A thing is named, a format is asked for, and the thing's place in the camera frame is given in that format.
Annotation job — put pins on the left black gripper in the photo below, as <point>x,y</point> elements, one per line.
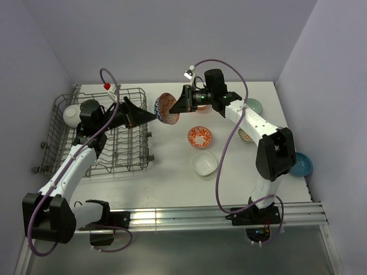
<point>132,115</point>

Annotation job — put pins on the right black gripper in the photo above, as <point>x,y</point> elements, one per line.
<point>185,102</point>

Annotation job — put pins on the plain white round bowl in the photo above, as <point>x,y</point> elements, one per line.
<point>71,115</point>

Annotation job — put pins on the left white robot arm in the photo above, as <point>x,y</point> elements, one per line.
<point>47,213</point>

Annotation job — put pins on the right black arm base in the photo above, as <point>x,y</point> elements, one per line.
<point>254,216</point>

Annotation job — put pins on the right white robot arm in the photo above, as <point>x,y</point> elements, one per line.
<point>275,146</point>

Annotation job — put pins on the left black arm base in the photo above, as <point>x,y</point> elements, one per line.
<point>103,234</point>

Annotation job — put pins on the small flower shaped dish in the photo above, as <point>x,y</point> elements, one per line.
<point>244,136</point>

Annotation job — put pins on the white bowl orange outside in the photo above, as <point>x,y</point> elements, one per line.
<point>204,109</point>

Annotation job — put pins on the orange floral pattern bowl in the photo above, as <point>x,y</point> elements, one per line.
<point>200,137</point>

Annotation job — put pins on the white square bowl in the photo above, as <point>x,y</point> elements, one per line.
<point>204,163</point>

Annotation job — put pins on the pale teal bowl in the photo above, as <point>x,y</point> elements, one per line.
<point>255,105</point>

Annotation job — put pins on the blue glazed bowl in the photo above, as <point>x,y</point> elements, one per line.
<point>303,166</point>

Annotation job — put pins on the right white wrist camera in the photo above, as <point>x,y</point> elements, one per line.
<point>190,74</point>

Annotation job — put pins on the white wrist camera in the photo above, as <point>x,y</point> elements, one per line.
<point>112,91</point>
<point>190,74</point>

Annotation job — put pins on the grey wire dish rack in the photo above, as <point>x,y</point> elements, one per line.
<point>126,150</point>

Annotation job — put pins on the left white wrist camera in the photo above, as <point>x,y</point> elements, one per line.
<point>112,91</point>

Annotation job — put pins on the aluminium mounting rail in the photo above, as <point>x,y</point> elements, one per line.
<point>210,217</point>

